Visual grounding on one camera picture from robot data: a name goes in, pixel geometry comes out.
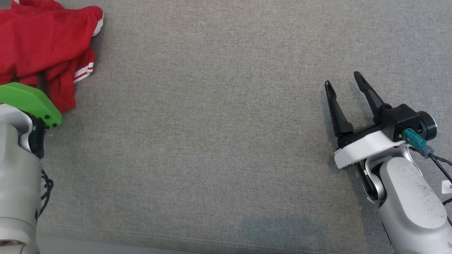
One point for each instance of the white paper tag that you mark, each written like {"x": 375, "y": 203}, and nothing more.
{"x": 447, "y": 187}

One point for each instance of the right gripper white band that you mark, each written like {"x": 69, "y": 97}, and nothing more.
{"x": 363, "y": 148}

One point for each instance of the red Bulls 23 jersey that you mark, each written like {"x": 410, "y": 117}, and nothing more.
{"x": 42, "y": 31}

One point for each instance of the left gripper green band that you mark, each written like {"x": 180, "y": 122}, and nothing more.
{"x": 24, "y": 97}

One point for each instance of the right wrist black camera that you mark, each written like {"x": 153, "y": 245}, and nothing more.
{"x": 402, "y": 118}

